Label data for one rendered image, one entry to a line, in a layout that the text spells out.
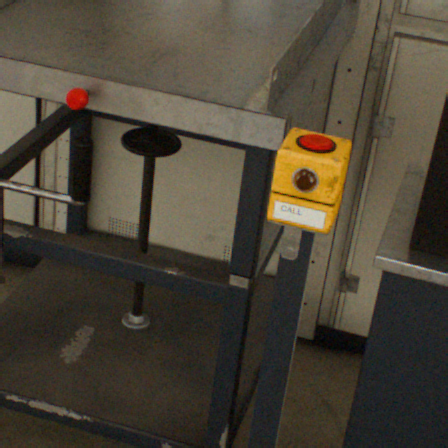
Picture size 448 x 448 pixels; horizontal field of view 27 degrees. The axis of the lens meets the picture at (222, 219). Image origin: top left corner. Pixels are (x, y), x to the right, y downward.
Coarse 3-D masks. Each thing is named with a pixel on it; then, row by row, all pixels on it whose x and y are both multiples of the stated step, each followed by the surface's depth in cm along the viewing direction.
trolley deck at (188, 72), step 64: (64, 0) 171; (128, 0) 176; (192, 0) 181; (256, 0) 186; (320, 0) 191; (0, 64) 144; (64, 64) 143; (128, 64) 147; (192, 64) 150; (256, 64) 153; (320, 64) 156; (192, 128) 140; (256, 128) 137
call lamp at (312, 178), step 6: (300, 168) 112; (306, 168) 112; (294, 174) 113; (300, 174) 112; (306, 174) 112; (312, 174) 112; (294, 180) 113; (300, 180) 112; (306, 180) 112; (312, 180) 112; (318, 180) 112; (294, 186) 113; (300, 186) 112; (306, 186) 112; (312, 186) 112; (306, 192) 113
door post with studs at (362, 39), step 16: (368, 0) 193; (368, 16) 194; (368, 32) 195; (352, 48) 198; (368, 48) 197; (352, 64) 199; (352, 80) 201; (352, 96) 203; (352, 112) 204; (336, 128) 207; (352, 128) 206; (320, 240) 220; (320, 256) 222; (320, 272) 224; (320, 288) 226; (304, 304) 229; (304, 320) 231; (304, 336) 233
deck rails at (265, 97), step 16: (0, 0) 166; (16, 0) 167; (336, 0) 181; (320, 16) 165; (304, 32) 152; (320, 32) 170; (288, 48) 141; (304, 48) 156; (288, 64) 144; (272, 80) 135; (288, 80) 147; (256, 96) 140; (272, 96) 137
